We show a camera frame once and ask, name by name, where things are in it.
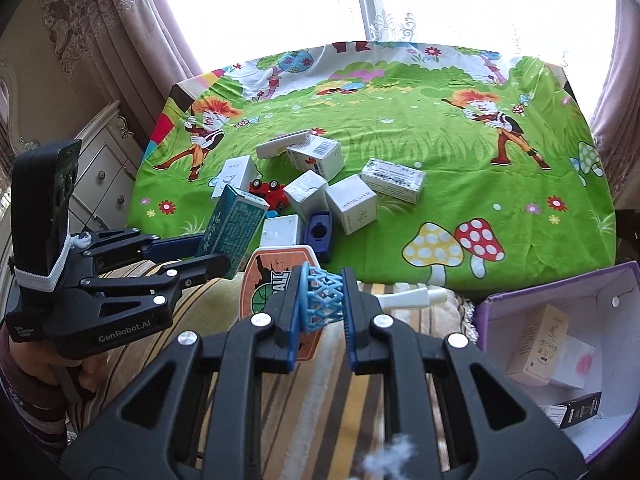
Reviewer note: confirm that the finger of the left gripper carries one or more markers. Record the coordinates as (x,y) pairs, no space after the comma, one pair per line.
(130,245)
(185,269)

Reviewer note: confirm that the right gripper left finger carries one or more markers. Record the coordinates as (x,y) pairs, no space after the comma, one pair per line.
(194,412)

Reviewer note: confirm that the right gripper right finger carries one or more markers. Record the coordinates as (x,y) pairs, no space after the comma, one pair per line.
(463,418)

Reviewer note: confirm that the teal green carton box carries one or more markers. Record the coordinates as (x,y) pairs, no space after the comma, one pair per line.
(232,226)

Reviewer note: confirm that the beige tall carton box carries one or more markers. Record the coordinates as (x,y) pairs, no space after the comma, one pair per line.
(537,353)

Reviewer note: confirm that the black small carton box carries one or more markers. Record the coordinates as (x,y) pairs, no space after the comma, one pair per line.
(573,412)

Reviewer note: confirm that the white pink 105g box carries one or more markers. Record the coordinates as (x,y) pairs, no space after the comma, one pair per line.
(574,364)

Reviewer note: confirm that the white S logo box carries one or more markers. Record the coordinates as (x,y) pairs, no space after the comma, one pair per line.
(238,172)

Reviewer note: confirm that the red toy truck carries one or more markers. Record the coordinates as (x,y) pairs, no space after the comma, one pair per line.
(272,192)

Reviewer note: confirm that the person left hand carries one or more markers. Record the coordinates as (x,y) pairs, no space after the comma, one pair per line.
(40,360)

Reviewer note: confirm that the cream ornate dresser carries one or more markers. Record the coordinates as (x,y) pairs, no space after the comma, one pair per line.
(108,162)

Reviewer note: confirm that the white plastic tube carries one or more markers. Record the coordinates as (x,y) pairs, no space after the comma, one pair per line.
(418,298)

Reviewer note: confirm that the striped sofa cushion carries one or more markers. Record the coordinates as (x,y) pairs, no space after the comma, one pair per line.
(318,422)

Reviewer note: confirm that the blue plastic holder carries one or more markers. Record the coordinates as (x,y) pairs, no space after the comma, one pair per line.
(318,235)

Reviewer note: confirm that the white silver small box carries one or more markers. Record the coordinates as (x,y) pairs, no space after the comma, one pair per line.
(307,194)

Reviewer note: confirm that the purple storage box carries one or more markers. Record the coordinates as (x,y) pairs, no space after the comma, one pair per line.
(593,392)

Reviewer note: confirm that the white barcode medicine box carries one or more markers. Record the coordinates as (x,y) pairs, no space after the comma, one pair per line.
(318,154)

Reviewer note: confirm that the white barcode cube box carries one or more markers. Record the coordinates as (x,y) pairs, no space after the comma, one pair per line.
(352,203)

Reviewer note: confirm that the left pink curtain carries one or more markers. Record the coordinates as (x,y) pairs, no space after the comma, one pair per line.
(131,51)

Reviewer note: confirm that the white printed medicine box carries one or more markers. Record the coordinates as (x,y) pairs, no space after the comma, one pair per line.
(394,180)

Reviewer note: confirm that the green cartoon table cloth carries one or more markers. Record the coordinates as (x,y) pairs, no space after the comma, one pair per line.
(514,194)

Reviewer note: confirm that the white lace curtain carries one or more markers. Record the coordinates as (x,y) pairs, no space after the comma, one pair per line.
(385,15)

